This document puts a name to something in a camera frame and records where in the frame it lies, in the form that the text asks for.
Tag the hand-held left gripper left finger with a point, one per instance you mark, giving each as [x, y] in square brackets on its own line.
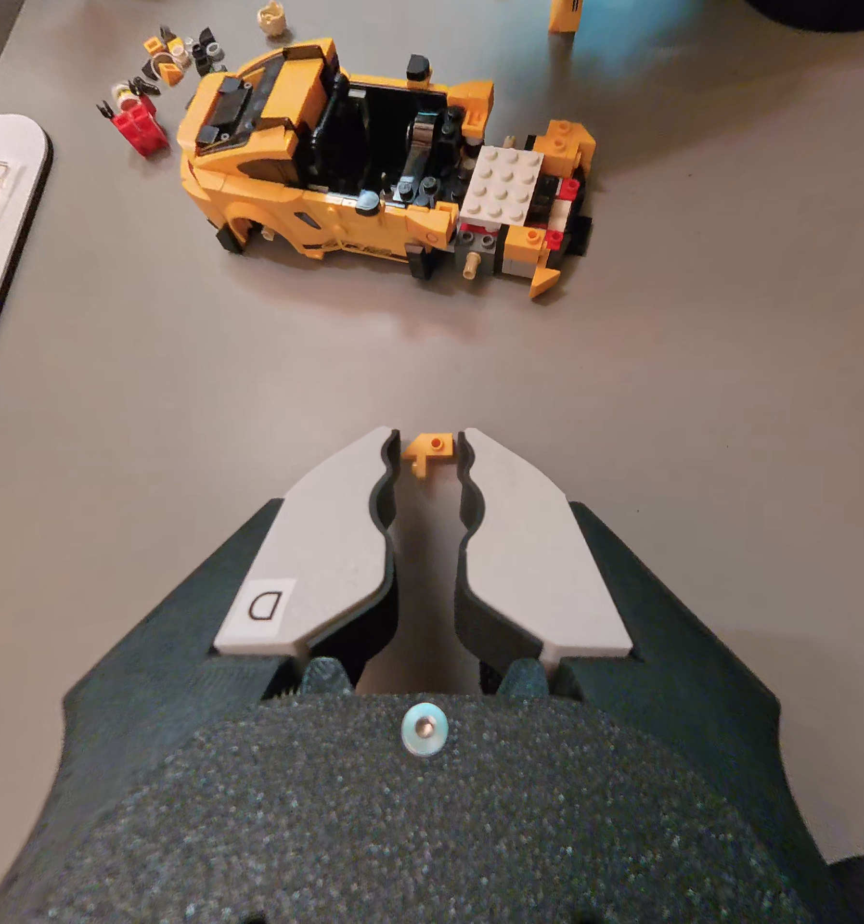
[323, 548]

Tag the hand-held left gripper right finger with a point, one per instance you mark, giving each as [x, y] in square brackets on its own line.
[540, 563]

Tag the small yellow lego bracket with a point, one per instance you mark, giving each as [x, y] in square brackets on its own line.
[428, 446]

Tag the yellow lego car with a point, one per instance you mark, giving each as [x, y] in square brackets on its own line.
[258, 173]

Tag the red lego minifigure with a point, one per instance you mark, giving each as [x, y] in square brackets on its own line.
[139, 130]

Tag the pile of small lego pieces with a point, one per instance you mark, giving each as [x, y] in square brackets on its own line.
[168, 65]

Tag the tan round lego piece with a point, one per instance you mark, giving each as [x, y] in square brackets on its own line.
[273, 20]

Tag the yellow lego panel piece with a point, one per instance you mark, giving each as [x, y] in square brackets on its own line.
[565, 14]

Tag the white metal book stand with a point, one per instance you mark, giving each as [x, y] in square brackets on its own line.
[27, 144]

